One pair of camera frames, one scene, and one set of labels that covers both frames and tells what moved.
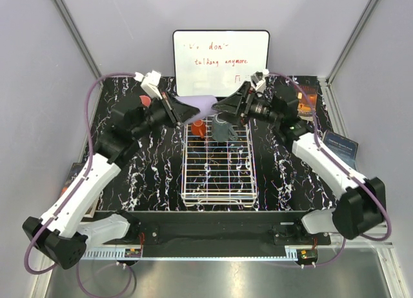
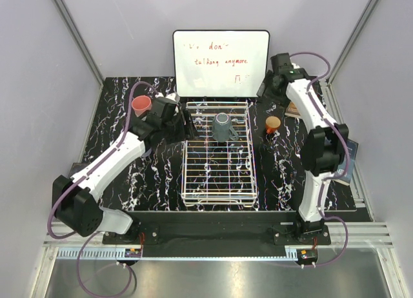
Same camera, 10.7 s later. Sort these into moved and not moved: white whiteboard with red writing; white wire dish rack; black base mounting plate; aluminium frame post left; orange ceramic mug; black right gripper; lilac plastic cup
Moved: black right gripper; orange ceramic mug; lilac plastic cup
Not moved: white whiteboard with red writing; black base mounting plate; aluminium frame post left; white wire dish rack
